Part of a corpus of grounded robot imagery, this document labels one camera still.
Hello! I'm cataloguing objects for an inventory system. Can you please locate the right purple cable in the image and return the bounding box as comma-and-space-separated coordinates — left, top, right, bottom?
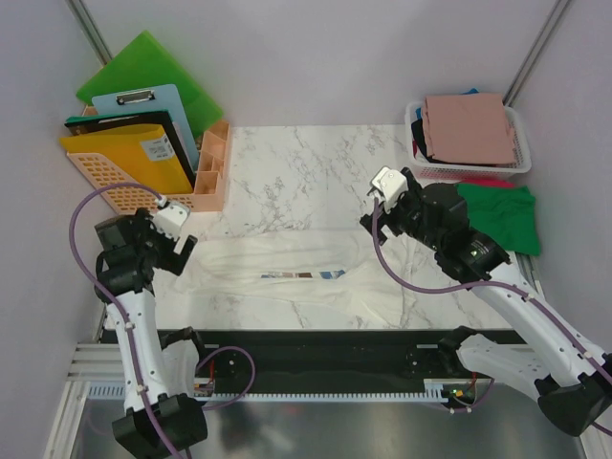
371, 200, 612, 436

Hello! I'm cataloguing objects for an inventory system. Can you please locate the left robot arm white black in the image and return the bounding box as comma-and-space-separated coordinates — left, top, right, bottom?
95, 202, 210, 458

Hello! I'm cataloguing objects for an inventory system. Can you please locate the pink folded t shirt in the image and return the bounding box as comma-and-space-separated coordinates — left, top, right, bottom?
422, 93, 514, 166

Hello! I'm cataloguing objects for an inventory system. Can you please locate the white printed t shirt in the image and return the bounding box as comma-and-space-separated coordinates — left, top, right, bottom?
156, 229, 443, 329

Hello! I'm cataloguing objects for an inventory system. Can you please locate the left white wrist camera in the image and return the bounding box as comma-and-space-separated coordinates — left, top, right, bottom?
152, 195, 190, 241

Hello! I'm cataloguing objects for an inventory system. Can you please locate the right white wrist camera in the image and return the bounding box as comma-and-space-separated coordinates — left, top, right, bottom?
367, 166, 408, 213

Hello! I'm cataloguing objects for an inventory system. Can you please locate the green t shirt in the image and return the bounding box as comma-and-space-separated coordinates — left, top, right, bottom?
457, 184, 541, 256

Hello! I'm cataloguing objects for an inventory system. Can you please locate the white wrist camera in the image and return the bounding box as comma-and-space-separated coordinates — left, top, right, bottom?
152, 195, 190, 241
367, 166, 408, 213

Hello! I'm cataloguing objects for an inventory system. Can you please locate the light blue clipboard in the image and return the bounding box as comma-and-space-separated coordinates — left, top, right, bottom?
92, 84, 200, 169

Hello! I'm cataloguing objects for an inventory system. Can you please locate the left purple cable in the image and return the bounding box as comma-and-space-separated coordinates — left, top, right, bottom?
69, 182, 257, 459

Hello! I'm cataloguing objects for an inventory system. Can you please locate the orange mesh file holder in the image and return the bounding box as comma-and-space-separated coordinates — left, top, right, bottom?
66, 105, 211, 216

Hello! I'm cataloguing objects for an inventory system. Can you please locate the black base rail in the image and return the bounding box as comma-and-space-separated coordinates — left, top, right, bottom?
157, 327, 527, 396

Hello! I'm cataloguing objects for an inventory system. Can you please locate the peach compartment organizer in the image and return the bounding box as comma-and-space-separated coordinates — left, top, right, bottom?
193, 120, 231, 212

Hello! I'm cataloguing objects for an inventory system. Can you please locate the white laundry basket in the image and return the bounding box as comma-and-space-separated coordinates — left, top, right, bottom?
404, 101, 532, 181

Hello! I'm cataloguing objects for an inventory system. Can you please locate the green plastic board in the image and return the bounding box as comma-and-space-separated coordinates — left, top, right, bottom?
76, 31, 224, 137

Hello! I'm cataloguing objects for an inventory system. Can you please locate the black garment in basket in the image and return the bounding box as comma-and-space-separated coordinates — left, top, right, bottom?
410, 119, 426, 157

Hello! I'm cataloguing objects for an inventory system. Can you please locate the black folder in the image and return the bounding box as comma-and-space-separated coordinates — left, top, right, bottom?
64, 110, 197, 164

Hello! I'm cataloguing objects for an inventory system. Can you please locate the purple cable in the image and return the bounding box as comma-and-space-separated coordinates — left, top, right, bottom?
69, 182, 257, 459
371, 200, 612, 436

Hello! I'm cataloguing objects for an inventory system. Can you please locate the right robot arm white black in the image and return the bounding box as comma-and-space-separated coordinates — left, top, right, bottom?
360, 166, 611, 437

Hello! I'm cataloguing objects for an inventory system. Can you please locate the white cable duct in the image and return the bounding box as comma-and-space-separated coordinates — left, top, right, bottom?
87, 382, 448, 404

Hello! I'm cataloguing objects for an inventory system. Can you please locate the yellow folder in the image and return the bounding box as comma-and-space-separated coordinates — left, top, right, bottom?
59, 123, 193, 194

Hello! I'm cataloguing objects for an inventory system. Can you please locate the red t shirt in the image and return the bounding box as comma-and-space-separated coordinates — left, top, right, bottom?
461, 178, 514, 188

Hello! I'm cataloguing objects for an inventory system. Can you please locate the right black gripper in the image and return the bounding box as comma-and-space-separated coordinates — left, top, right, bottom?
360, 182, 444, 251

